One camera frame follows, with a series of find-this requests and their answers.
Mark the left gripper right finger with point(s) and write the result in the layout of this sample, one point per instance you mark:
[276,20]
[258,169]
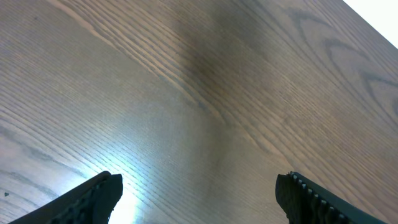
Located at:
[305,202]

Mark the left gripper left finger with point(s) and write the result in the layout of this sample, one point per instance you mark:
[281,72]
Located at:
[92,202]

